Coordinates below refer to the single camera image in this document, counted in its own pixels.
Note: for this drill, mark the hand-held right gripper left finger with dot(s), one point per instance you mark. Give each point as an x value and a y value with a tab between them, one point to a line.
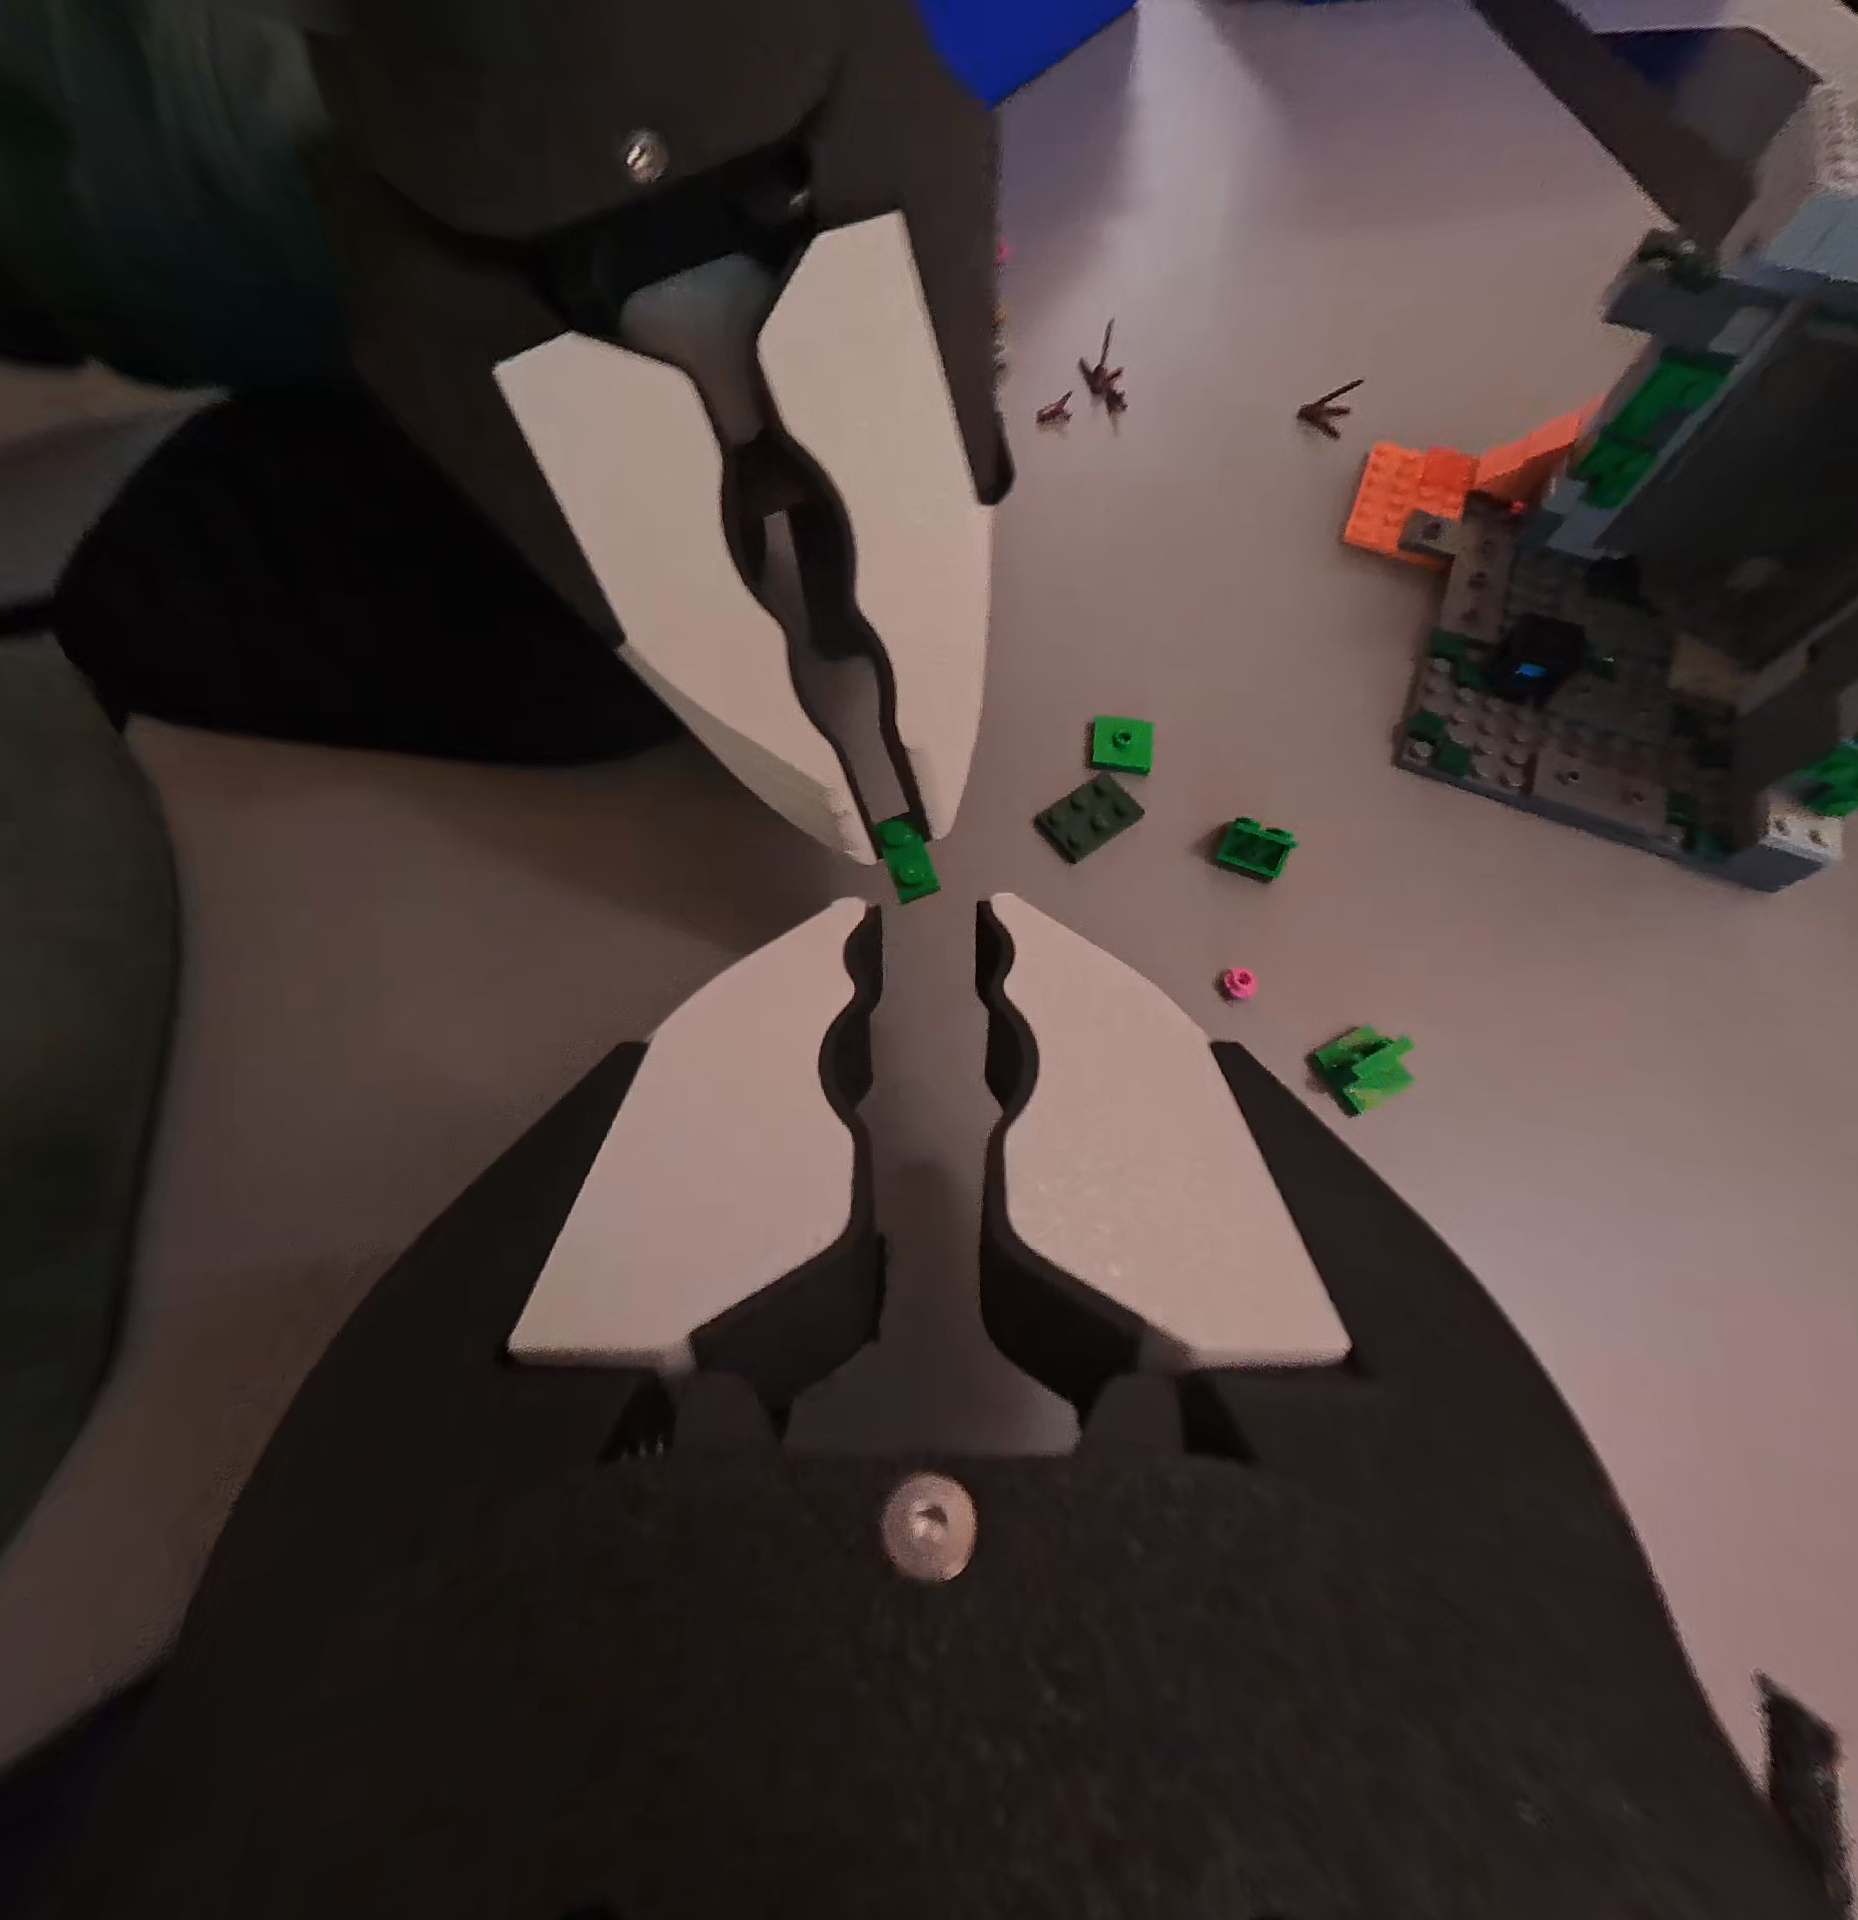
688	1186

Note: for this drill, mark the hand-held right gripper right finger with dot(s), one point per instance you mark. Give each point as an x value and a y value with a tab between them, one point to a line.
1169	1186

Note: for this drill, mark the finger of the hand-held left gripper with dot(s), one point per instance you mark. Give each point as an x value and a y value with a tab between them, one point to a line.
914	496
644	496

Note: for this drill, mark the bright green narrow plate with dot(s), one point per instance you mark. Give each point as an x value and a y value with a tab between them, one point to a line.
1377	1097
1346	1055

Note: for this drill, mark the green plant brick piece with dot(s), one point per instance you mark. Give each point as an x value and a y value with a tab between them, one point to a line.
1255	851

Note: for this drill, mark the dark green plate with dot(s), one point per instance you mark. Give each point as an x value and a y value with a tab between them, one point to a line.
1091	818

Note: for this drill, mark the small green plate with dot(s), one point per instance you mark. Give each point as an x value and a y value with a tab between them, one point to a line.
912	869

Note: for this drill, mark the blue plastic storage bin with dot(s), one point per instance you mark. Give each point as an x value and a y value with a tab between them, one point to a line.
1020	39

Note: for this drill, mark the toy brick castle model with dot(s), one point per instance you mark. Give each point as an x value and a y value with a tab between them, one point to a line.
1544	707

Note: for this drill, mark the person's left forearm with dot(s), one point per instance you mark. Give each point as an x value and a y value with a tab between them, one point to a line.
121	152

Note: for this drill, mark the black wrist rest cushion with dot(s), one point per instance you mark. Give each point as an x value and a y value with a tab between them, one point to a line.
344	601

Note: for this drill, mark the bright green square plate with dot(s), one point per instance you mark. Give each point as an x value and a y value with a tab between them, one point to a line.
1122	744

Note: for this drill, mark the dark brown twig brick piece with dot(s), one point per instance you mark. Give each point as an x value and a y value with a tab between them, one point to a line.
1331	408

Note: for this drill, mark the person's green sweatshirt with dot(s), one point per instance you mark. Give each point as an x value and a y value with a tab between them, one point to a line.
58	1052

